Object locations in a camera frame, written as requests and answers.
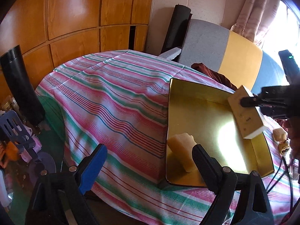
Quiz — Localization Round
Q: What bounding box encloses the yellow sponge block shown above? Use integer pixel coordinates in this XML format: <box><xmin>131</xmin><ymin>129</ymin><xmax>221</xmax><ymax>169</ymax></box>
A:
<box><xmin>273</xmin><ymin>128</ymin><xmax>287</xmax><ymax>142</ymax></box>
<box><xmin>167</xmin><ymin>133</ymin><xmax>197</xmax><ymax>173</ymax></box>

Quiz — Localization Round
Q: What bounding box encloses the beige long cardboard box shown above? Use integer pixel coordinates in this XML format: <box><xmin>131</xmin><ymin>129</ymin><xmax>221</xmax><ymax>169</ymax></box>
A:
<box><xmin>227</xmin><ymin>85</ymin><xmax>267</xmax><ymax>139</ymax></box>

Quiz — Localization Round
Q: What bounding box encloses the person's right hand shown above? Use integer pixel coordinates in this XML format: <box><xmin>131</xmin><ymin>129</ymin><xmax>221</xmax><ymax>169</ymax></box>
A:
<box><xmin>283</xmin><ymin>117</ymin><xmax>300</xmax><ymax>160</ymax></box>

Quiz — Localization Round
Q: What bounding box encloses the yellow patterned sock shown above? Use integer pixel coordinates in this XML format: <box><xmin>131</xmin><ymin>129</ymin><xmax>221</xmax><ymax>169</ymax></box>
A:
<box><xmin>278</xmin><ymin>140</ymin><xmax>290</xmax><ymax>156</ymax></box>

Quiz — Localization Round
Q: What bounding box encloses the grey yellow blue chair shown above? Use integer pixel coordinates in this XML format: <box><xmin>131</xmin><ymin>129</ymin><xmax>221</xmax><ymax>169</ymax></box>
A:
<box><xmin>159</xmin><ymin>19</ymin><xmax>288</xmax><ymax>94</ymax></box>

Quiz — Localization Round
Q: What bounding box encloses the dark red cloth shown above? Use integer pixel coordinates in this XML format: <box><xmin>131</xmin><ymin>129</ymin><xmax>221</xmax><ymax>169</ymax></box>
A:
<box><xmin>191</xmin><ymin>63</ymin><xmax>237</xmax><ymax>91</ymax></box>

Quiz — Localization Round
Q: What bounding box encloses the gold rectangular tin box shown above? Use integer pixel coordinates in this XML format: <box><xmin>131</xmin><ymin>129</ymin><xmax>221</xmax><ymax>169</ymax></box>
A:
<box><xmin>167</xmin><ymin>78</ymin><xmax>274</xmax><ymax>177</ymax></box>

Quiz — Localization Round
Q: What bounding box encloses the blue plastic stool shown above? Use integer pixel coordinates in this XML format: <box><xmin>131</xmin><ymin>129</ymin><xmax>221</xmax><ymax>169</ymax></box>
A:
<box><xmin>1</xmin><ymin>111</ymin><xmax>41</xmax><ymax>163</ymax></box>

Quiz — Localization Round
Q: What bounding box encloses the beige patterned curtain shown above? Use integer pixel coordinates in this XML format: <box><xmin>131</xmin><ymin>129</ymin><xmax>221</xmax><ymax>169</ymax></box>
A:
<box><xmin>231</xmin><ymin>0</ymin><xmax>280</xmax><ymax>45</ymax></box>

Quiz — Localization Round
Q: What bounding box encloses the striped pink green tablecloth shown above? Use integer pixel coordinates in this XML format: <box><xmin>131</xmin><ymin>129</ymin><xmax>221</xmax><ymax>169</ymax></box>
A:
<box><xmin>34</xmin><ymin>49</ymin><xmax>296</xmax><ymax>225</ymax></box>

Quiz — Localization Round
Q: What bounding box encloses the black rolled mat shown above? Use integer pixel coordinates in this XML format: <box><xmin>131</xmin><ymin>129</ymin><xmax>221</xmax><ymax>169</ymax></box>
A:
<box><xmin>161</xmin><ymin>4</ymin><xmax>192</xmax><ymax>53</ymax></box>

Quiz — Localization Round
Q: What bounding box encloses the black cylinder bin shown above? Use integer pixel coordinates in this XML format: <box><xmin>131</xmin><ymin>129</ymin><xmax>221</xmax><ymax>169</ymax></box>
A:
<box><xmin>1</xmin><ymin>45</ymin><xmax>45</xmax><ymax>127</ymax></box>

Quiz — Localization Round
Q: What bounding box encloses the wooden wardrobe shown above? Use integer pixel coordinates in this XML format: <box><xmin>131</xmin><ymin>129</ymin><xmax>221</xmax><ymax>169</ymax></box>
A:
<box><xmin>1</xmin><ymin>0</ymin><xmax>152</xmax><ymax>87</ymax></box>

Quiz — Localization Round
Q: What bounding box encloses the black cable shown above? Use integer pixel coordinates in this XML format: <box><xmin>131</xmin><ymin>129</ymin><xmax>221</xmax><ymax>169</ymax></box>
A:
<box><xmin>265</xmin><ymin>155</ymin><xmax>295</xmax><ymax>216</ymax></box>

